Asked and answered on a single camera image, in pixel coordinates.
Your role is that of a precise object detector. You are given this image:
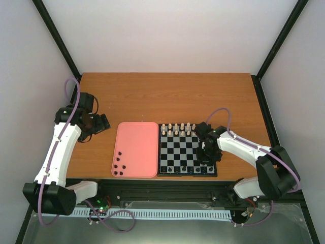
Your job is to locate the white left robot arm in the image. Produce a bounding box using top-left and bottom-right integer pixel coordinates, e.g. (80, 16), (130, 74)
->
(22, 107), (110, 216)

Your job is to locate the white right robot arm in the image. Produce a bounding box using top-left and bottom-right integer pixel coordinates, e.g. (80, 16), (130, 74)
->
(194, 122), (300, 200)

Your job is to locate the black white chess board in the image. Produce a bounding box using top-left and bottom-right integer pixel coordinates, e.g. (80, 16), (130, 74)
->
(157, 123), (217, 177)

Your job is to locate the pink plastic tray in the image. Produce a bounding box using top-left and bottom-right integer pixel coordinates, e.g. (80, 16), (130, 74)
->
(111, 122), (159, 178)

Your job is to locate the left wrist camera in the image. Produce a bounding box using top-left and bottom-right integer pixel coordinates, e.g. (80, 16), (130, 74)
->
(77, 93), (99, 114)

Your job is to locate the black aluminium frame rail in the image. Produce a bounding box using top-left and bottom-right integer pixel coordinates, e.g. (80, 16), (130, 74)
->
(91, 179), (270, 209)

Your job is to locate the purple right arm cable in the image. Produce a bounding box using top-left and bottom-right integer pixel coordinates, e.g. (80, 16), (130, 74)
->
(206, 108), (302, 227)

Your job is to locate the light blue cable duct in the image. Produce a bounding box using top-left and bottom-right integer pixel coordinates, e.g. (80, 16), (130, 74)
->
(70, 208), (233, 222)

